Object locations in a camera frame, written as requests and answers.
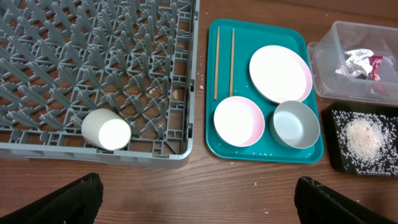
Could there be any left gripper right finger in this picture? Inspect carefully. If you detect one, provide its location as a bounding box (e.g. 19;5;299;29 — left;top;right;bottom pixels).
294;176;397;224

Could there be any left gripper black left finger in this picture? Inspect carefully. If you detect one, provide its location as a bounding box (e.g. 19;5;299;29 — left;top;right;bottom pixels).
1;172;104;224

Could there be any white cup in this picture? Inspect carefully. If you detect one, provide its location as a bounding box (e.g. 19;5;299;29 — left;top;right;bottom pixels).
81;109;132;151

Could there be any grey bowl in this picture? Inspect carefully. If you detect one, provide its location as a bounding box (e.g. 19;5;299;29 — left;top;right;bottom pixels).
269;101;321;149

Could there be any large white plate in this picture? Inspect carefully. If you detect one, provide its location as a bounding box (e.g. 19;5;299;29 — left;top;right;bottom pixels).
249;45;313;104

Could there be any wooden chopstick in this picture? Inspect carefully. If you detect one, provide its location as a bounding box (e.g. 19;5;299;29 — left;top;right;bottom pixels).
214;27;220;101
229;28;235;97

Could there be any white tissue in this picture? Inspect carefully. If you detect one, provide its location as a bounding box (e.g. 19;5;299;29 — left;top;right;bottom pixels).
344;49;374;80

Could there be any red snack wrapper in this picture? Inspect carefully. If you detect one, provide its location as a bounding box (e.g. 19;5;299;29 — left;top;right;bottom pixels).
369;55;383;82

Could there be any grey dishwasher rack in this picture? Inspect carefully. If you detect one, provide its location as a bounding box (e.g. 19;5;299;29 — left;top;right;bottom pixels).
1;0;200;169

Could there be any black plastic tray bin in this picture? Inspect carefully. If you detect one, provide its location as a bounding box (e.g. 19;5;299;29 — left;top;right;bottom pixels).
322;101;397;173

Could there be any pile of rice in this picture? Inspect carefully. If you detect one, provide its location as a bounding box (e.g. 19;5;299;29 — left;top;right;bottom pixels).
331;110;397;176

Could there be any teal plastic tray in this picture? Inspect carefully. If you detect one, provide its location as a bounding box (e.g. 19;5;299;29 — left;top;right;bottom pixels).
205;19;324;164

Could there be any clear plastic bin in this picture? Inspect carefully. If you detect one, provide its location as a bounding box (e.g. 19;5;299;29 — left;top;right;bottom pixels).
308;21;397;105

